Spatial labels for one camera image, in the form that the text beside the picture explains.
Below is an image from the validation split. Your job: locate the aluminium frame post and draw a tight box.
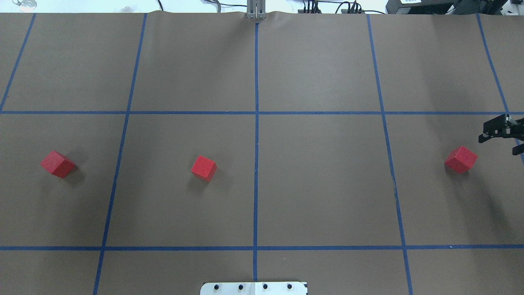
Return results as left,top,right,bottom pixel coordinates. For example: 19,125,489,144
246,0,266,20

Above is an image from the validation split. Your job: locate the white metal base plate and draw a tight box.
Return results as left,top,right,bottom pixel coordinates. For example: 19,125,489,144
200,281,308,295

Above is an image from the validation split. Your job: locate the brown paper table mat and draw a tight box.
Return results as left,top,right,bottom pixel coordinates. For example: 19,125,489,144
1,11,523,295

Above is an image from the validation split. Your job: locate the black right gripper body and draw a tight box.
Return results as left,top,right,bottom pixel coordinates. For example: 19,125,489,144
483,114,524,142

